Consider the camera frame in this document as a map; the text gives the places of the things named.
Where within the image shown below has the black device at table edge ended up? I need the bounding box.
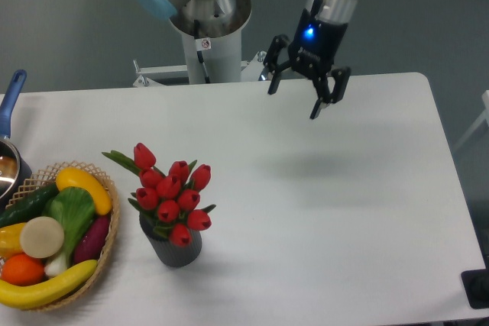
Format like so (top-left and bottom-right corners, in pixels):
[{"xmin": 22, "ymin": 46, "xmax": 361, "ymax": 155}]
[{"xmin": 461, "ymin": 269, "xmax": 488, "ymax": 309}]

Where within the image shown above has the green bok choy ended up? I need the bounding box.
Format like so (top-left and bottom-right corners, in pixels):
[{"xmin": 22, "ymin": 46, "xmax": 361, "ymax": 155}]
[{"xmin": 43, "ymin": 187, "xmax": 95, "ymax": 278}]

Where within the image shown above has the red tulip bouquet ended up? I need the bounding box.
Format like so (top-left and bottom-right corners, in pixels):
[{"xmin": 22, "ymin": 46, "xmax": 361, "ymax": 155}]
[{"xmin": 102, "ymin": 143, "xmax": 215, "ymax": 247}]

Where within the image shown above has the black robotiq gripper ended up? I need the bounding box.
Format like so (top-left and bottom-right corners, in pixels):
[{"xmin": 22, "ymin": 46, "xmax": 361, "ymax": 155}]
[{"xmin": 263, "ymin": 9, "xmax": 351, "ymax": 120}]

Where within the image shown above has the purple sweet potato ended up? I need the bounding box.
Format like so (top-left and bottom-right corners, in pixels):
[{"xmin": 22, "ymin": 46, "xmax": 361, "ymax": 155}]
[{"xmin": 73, "ymin": 215, "xmax": 110, "ymax": 264}]

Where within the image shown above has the yellow pepper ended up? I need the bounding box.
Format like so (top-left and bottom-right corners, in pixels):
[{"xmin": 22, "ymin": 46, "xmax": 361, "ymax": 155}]
[{"xmin": 0, "ymin": 222, "xmax": 26, "ymax": 259}]

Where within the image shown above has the yellow banana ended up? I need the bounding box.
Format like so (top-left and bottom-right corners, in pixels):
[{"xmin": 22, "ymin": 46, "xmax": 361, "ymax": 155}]
[{"xmin": 1, "ymin": 260, "xmax": 98, "ymax": 310}]

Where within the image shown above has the blue handled saucepan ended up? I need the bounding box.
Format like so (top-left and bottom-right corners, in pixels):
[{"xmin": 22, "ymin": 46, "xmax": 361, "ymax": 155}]
[{"xmin": 1, "ymin": 69, "xmax": 31, "ymax": 211}]

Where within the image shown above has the dark grey ribbed vase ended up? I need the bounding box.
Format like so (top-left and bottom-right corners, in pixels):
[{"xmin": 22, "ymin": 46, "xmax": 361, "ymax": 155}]
[{"xmin": 139, "ymin": 214, "xmax": 202, "ymax": 268}]

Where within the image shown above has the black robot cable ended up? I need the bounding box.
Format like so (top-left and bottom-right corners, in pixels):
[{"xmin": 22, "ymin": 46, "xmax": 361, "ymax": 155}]
[{"xmin": 193, "ymin": 19, "xmax": 212, "ymax": 84}]

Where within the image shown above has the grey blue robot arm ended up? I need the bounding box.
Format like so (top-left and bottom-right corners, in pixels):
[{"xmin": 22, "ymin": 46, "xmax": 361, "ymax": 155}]
[{"xmin": 136, "ymin": 0, "xmax": 358, "ymax": 118}]

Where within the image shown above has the orange fruit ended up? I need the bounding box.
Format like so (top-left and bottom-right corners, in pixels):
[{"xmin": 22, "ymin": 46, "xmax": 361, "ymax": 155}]
[{"xmin": 1, "ymin": 253, "xmax": 44, "ymax": 286}]

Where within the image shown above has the beige round disc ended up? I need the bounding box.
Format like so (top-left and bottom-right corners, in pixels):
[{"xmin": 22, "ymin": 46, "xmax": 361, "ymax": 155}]
[{"xmin": 19, "ymin": 216, "xmax": 64, "ymax": 259}]

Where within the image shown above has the green cucumber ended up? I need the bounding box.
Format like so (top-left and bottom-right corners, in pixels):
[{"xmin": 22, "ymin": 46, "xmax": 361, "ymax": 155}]
[{"xmin": 1, "ymin": 183, "xmax": 59, "ymax": 228}]

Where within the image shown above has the white frame at right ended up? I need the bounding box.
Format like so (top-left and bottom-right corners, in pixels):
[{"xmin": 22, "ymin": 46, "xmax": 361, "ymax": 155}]
[{"xmin": 453, "ymin": 90, "xmax": 488, "ymax": 153}]

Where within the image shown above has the woven wicker basket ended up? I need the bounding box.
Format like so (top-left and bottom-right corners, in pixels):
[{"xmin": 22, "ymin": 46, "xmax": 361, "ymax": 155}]
[{"xmin": 7, "ymin": 161, "xmax": 120, "ymax": 311}]

